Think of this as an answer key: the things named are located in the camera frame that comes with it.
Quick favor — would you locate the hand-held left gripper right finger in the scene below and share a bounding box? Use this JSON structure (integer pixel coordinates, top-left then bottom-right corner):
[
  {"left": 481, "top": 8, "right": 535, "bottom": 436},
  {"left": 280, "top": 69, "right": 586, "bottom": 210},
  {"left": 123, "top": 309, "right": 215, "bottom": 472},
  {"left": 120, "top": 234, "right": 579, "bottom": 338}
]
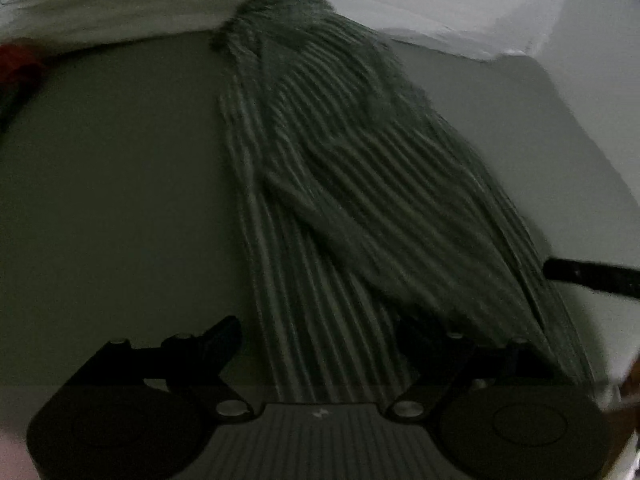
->
[{"left": 389, "top": 317, "right": 567, "bottom": 420}]

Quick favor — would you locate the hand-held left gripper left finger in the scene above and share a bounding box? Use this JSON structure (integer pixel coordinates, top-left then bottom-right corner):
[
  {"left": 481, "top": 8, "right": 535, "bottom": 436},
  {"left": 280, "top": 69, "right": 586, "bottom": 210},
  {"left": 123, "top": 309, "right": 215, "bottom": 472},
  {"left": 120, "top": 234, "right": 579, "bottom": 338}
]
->
[{"left": 65, "top": 315, "right": 253, "bottom": 421}]

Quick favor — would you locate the white sheet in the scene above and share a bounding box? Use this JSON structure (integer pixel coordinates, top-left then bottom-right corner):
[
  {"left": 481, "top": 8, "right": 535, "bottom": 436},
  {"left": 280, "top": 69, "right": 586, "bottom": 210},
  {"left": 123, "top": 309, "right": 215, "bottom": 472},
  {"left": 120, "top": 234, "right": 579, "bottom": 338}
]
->
[{"left": 0, "top": 0, "right": 584, "bottom": 64}]

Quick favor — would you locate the red cloth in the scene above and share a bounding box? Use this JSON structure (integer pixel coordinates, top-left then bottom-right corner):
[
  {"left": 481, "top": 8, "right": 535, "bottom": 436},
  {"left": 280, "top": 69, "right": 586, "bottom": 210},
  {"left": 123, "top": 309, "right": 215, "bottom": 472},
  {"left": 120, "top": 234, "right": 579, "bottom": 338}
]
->
[{"left": 0, "top": 42, "right": 52, "bottom": 111}]

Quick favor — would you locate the green checked shirt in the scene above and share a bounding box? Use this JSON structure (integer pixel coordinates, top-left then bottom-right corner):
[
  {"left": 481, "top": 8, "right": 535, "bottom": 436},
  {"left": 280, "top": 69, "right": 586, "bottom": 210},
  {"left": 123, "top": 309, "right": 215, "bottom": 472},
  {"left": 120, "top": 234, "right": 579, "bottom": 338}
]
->
[{"left": 210, "top": 0, "right": 597, "bottom": 406}]

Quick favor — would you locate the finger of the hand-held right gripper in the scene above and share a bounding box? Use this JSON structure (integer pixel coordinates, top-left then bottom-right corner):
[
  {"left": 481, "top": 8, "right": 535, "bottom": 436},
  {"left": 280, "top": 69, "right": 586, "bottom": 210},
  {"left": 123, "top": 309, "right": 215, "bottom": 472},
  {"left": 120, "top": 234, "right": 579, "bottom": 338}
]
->
[{"left": 543, "top": 257, "right": 640, "bottom": 302}]

